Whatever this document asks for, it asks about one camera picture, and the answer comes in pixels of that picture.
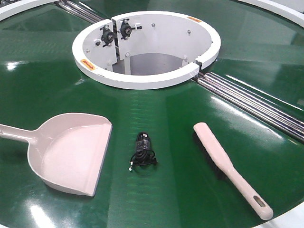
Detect white outer rim left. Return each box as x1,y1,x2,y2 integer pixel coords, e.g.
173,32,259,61
0,0,56,21

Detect orange warning sticker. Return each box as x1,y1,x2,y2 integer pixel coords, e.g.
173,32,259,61
187,16,202,23
80,59,96,71

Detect pink hand brush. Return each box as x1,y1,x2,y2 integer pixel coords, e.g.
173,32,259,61
193,122,274,220

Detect white rim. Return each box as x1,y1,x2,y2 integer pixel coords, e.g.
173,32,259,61
0,0,56,21
241,0,304,28

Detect steel rollers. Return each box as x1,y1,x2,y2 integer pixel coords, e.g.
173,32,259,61
56,0,104,24
192,72,304,143

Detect orange warning sticker back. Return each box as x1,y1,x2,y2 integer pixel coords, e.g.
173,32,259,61
187,16,202,23

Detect steel rollers right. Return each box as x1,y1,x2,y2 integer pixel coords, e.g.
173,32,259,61
192,72,304,143

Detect white outer rim right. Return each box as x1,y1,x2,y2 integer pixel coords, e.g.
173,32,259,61
241,0,304,28

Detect steel rollers top left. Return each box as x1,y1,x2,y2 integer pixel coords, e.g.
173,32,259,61
56,0,104,24

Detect black bearing mount left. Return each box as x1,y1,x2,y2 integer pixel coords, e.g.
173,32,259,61
100,25,114,48

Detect black bearing mount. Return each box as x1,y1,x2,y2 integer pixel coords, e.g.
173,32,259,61
100,25,114,48
117,19,142,40

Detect black bearing mount right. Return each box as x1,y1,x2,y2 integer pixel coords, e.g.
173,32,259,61
117,19,142,40

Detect white central ring housing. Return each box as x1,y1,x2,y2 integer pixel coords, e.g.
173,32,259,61
72,11,221,90

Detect orange warning sticker front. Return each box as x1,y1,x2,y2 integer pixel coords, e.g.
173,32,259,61
80,59,96,71

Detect pink plastic dustpan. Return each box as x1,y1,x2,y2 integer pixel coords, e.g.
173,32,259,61
0,113,112,197

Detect black cable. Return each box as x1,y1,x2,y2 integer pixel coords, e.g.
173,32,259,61
128,132,158,172

